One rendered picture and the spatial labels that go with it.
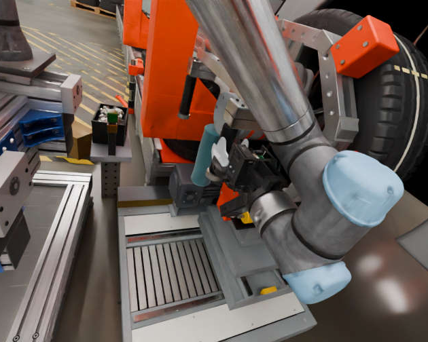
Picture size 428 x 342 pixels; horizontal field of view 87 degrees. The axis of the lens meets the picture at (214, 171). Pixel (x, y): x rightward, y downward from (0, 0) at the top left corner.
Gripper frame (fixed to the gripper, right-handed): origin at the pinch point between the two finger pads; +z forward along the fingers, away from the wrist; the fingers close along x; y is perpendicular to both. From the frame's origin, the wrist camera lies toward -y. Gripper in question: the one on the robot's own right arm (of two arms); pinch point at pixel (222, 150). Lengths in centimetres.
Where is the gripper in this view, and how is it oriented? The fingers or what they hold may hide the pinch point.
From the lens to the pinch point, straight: 54.9
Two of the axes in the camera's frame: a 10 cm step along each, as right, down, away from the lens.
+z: -3.3, -6.2, 7.1
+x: -9.1, 0.0, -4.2
